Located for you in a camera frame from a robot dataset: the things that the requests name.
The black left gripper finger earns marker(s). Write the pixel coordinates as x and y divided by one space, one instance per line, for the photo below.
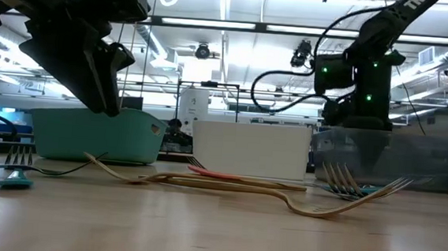
70 63
109 66

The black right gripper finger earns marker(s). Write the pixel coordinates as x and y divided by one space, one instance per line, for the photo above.
372 149

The clear grey plastic bin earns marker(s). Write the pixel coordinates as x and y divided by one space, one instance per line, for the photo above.
423 163

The teal plastic bin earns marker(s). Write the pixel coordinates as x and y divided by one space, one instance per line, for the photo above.
96 136

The white plastic bin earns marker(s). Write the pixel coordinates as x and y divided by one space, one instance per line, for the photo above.
246 151

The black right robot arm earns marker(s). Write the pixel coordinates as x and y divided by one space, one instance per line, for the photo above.
373 80

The black monitor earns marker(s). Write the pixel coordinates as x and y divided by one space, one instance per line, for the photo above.
132 103

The black overhead light bar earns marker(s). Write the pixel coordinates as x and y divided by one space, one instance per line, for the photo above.
156 20

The person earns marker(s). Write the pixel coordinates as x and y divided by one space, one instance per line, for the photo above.
174 124

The white vent box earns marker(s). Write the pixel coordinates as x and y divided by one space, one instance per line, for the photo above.
426 56

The tall white machine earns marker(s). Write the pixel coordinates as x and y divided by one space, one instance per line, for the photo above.
193 111

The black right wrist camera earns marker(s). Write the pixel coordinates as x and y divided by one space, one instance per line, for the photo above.
331 113

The round black ceiling camera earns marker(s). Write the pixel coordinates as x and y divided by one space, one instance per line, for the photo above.
202 51

